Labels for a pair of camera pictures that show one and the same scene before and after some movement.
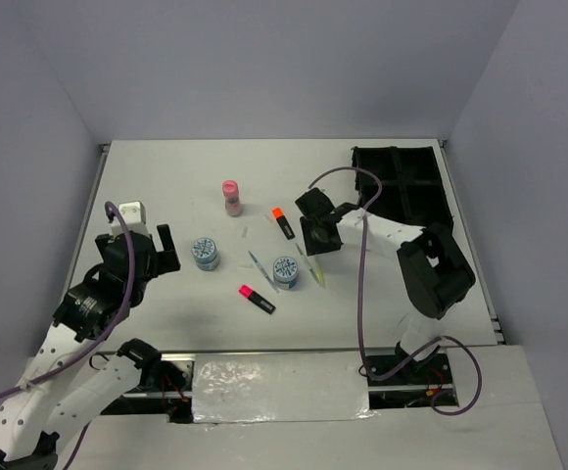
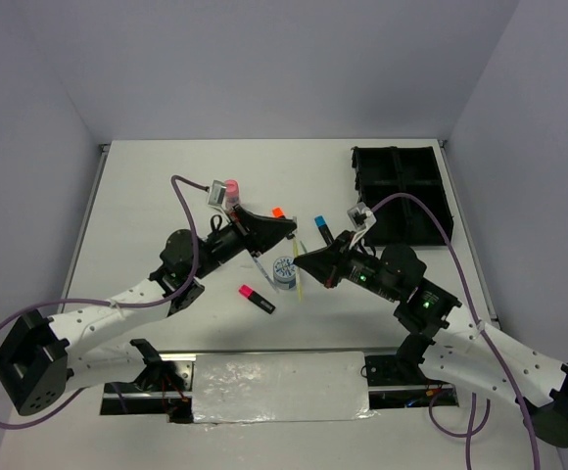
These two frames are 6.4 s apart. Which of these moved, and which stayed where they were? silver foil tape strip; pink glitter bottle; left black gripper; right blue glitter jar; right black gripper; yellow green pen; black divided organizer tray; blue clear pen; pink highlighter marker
Moved: right black gripper; left black gripper; yellow green pen
Stayed: black divided organizer tray; pink glitter bottle; right blue glitter jar; pink highlighter marker; silver foil tape strip; blue clear pen
